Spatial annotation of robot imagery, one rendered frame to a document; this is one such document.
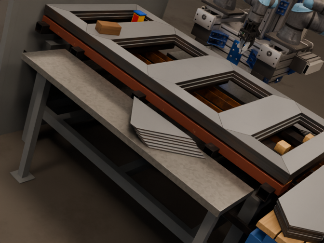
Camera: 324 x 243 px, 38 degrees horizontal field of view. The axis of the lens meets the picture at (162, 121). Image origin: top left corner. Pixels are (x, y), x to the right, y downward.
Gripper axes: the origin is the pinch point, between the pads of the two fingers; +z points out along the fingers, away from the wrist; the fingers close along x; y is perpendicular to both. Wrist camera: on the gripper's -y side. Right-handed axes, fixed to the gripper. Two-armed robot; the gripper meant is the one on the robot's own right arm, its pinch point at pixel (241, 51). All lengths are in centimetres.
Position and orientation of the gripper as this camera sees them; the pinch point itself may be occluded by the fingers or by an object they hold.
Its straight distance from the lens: 287.3
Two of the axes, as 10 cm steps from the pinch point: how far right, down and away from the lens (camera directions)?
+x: 7.2, 5.3, -4.5
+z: -3.2, 8.2, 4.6
